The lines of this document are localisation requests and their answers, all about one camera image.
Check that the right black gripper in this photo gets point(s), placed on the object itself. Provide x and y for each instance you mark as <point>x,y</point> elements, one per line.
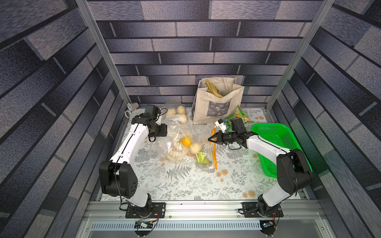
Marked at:
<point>220,138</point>

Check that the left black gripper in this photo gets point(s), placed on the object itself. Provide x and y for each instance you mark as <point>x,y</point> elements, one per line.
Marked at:
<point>163,130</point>

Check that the beige round fruit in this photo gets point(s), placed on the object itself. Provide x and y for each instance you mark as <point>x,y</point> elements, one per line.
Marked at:
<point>195,148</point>

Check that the green fruit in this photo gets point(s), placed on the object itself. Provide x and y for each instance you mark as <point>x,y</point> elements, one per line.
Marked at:
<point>201,158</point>

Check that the clear bag of buns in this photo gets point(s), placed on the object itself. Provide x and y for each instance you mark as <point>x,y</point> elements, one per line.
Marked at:
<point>173,112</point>

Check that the clear orange zip-top bag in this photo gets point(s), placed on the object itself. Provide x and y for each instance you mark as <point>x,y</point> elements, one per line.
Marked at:
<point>176,132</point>

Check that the yellow pear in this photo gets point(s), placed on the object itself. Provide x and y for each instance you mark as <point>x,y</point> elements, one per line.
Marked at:
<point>186,141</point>

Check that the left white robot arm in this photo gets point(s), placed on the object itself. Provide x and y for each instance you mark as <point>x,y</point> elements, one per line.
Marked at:
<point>117,177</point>

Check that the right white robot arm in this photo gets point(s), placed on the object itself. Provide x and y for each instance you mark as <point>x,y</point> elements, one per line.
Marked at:
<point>293,170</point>

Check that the beige canvas tote bag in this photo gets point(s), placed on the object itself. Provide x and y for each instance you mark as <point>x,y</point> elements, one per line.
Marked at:
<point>207,108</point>

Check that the green chips bag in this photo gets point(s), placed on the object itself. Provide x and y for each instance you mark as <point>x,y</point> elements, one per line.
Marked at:
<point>238,113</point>

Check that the white cup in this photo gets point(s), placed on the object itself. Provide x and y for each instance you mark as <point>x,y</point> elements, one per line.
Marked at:
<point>130,108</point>

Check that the yellow snack packet in tote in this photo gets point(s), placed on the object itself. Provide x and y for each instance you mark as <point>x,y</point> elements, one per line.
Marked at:
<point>212,89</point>

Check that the right circuit board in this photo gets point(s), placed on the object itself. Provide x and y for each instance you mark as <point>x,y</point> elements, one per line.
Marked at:
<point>268,227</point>

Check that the circuit board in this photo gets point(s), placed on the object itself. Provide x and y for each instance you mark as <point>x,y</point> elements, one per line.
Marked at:
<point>144,225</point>
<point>268,227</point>

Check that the left circuit board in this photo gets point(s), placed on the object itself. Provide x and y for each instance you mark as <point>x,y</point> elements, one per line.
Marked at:
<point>144,225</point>

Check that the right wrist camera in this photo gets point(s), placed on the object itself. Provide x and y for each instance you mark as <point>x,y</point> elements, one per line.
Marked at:
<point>221,125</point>

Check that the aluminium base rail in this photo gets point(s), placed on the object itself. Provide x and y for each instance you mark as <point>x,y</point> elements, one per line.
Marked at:
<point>294,216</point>

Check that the left aluminium frame post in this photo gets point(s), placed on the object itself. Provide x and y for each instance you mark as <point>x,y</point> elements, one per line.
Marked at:
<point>101,44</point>

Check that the aluminium frame post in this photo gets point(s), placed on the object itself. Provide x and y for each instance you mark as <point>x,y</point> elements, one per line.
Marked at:
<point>101,44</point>
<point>315,25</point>

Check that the right aluminium frame post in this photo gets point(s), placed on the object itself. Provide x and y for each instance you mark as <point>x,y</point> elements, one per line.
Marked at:
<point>315,25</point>

